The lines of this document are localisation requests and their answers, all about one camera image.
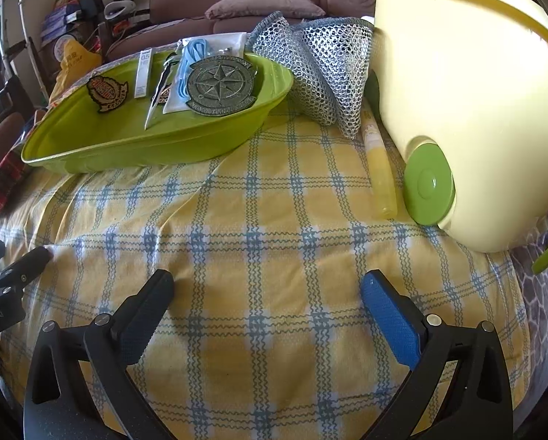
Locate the pencil lead case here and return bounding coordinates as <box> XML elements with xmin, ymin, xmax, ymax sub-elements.
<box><xmin>134</xmin><ymin>47</ymin><xmax>154</xmax><ymax>100</ymax></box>

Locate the white curved pole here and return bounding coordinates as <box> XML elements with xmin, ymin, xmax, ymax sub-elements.
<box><xmin>17</xmin><ymin>0</ymin><xmax>48</xmax><ymax>95</ymax></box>

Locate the silver mesh pouch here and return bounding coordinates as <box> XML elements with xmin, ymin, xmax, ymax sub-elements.
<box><xmin>246</xmin><ymin>11</ymin><xmax>376</xmax><ymax>140</ymax></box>

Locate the white grey appliance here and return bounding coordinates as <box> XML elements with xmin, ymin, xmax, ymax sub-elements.
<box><xmin>104</xmin><ymin>0</ymin><xmax>137</xmax><ymax>19</ymax></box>

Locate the yellow plastic bag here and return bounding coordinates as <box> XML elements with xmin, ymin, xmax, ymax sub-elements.
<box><xmin>49</xmin><ymin>37</ymin><xmax>105</xmax><ymax>102</ymax></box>

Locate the blue cord packet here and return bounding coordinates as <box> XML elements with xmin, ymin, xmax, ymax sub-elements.
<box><xmin>161</xmin><ymin>32</ymin><xmax>248</xmax><ymax>113</ymax></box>

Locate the red plaid cloth pouch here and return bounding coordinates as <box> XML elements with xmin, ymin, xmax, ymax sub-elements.
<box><xmin>0</xmin><ymin>147</ymin><xmax>32</xmax><ymax>218</ymax></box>

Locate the yellow plastic tub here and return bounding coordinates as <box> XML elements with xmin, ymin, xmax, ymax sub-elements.
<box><xmin>363</xmin><ymin>0</ymin><xmax>548</xmax><ymax>254</ymax></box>

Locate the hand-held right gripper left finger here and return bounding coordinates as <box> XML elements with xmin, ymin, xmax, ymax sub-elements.
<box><xmin>23</xmin><ymin>269</ymin><xmax>176</xmax><ymax>440</ymax></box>

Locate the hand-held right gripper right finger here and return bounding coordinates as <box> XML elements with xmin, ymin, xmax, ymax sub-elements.
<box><xmin>360</xmin><ymin>269</ymin><xmax>514</xmax><ymax>440</ymax></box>

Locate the beige cushion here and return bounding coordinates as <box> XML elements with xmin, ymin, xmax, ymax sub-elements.
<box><xmin>205</xmin><ymin>0</ymin><xmax>327</xmax><ymax>21</ymax></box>

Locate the yellow tube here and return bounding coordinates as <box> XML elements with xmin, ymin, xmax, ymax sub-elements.
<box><xmin>363</xmin><ymin>110</ymin><xmax>399</xmax><ymax>220</ymax></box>

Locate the green plastic tray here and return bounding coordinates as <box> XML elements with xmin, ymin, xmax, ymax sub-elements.
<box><xmin>21</xmin><ymin>50</ymin><xmax>295</xmax><ymax>175</ymax></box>

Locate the grey stone pattern cloth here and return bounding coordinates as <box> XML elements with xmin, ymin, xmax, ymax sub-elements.
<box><xmin>514</xmin><ymin>234</ymin><xmax>548</xmax><ymax>386</ymax></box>

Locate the yellow checked tablecloth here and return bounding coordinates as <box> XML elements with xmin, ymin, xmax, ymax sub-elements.
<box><xmin>0</xmin><ymin>96</ymin><xmax>536</xmax><ymax>440</ymax></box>

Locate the stack of blue boxes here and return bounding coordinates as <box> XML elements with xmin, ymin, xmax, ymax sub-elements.
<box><xmin>40</xmin><ymin>2</ymin><xmax>80</xmax><ymax>40</ymax></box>

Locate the black white strap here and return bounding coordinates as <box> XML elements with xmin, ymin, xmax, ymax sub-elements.
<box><xmin>144</xmin><ymin>50</ymin><xmax>183</xmax><ymax>130</ymax></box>

